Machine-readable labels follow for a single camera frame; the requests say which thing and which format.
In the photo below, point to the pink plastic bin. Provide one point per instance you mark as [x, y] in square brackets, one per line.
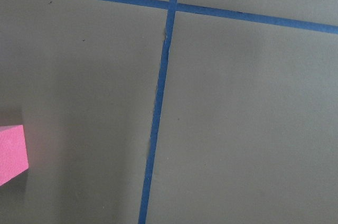
[14, 159]

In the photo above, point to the blue tape strip crossing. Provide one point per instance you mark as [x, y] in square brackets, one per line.
[257, 18]

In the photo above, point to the blue tape strip long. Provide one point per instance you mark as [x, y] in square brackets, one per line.
[172, 4]

